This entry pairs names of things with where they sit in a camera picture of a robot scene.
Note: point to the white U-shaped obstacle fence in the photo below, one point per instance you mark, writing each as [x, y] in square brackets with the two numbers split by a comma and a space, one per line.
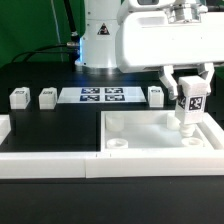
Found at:
[104, 165]

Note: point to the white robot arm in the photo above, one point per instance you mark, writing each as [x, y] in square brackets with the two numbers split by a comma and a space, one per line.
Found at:
[97, 45]

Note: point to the white marker sheet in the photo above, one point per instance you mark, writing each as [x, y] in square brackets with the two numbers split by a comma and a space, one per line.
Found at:
[101, 95]

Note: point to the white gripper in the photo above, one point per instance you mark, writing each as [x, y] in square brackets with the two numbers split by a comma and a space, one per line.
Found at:
[169, 34]

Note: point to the white square table top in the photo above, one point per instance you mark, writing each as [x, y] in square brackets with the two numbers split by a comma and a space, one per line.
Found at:
[151, 133]

